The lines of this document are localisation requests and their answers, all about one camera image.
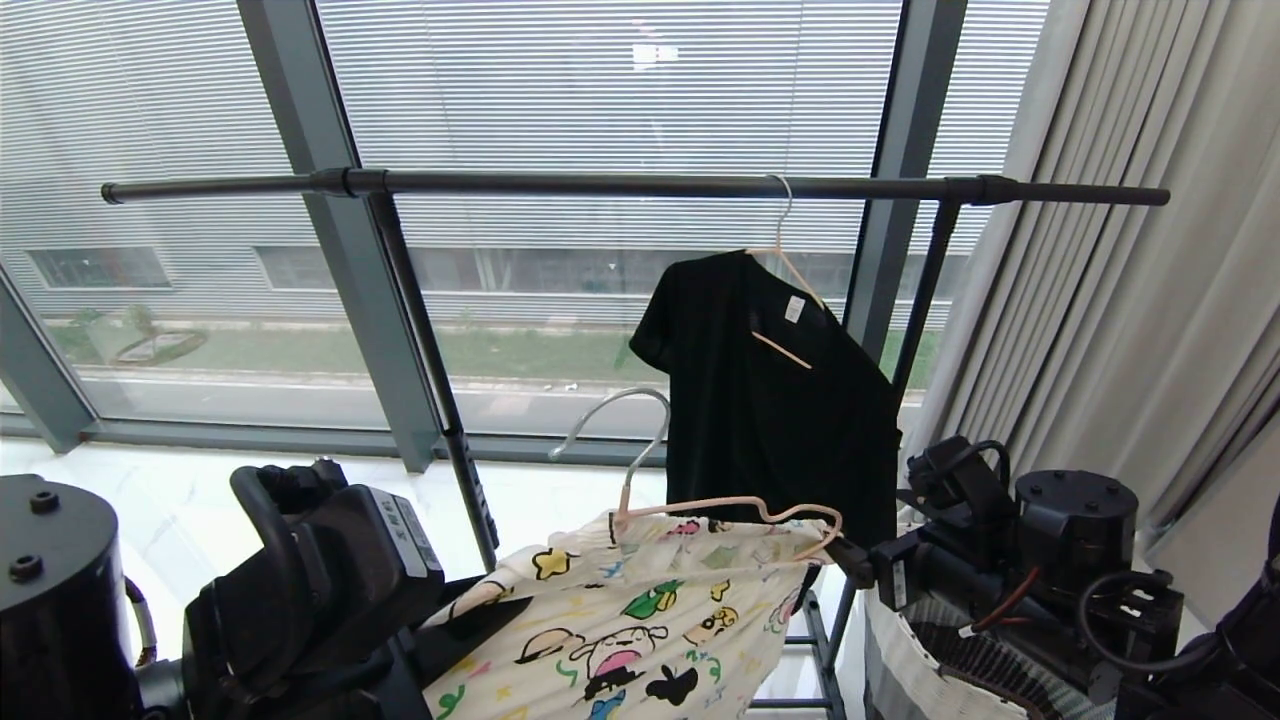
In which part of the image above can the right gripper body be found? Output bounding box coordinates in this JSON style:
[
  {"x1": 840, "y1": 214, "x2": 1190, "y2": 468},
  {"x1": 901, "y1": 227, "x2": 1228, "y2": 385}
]
[{"x1": 868, "y1": 528, "x2": 1011, "y2": 626}]

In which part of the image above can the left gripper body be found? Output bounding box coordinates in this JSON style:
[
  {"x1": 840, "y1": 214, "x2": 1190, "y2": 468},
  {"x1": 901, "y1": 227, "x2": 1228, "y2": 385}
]
[{"x1": 135, "y1": 618, "x2": 471, "y2": 720}]

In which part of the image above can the black garment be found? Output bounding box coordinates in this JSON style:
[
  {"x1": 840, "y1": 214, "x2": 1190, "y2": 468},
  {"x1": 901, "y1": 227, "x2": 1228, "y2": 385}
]
[{"x1": 627, "y1": 249, "x2": 905, "y2": 553}]

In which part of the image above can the pink clothes hanger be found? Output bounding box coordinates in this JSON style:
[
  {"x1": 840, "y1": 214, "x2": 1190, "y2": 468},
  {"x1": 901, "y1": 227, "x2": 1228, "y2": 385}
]
[
  {"x1": 744, "y1": 174, "x2": 828, "y2": 371},
  {"x1": 548, "y1": 386, "x2": 845, "y2": 567}
]

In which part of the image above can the cream printed garment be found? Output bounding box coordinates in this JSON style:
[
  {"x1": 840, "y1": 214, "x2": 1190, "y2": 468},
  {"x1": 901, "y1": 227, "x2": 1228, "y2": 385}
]
[{"x1": 420, "y1": 508, "x2": 833, "y2": 720}]

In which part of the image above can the white laundry basket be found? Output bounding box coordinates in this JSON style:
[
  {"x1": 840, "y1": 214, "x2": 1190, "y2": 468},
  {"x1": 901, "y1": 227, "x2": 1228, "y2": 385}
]
[{"x1": 860, "y1": 588, "x2": 1126, "y2": 720}]

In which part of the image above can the black clothes rack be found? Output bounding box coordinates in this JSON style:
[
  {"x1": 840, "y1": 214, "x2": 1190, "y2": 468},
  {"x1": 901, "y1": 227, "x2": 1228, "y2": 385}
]
[{"x1": 100, "y1": 167, "x2": 1172, "y2": 717}]

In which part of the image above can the beige curtain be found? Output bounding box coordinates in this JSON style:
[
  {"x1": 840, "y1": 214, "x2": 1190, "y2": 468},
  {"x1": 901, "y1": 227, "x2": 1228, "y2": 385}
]
[{"x1": 897, "y1": 0, "x2": 1280, "y2": 546}]

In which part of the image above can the window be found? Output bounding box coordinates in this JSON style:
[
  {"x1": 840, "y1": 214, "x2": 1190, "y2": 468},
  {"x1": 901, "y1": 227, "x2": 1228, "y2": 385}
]
[{"x1": 0, "y1": 0, "x2": 1051, "y2": 471}]

